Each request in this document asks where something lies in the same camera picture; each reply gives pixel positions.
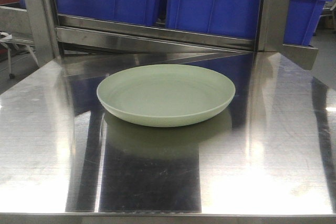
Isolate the green round plate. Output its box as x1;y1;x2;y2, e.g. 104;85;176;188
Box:
97;64;236;127

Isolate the blue plastic bin lower right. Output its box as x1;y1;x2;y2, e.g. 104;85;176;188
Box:
165;0;332;46

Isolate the stainless steel shelf rack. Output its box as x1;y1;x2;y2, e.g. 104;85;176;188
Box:
25;0;318;70

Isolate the white chair in background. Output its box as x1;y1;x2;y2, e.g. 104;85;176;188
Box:
1;32;40;79

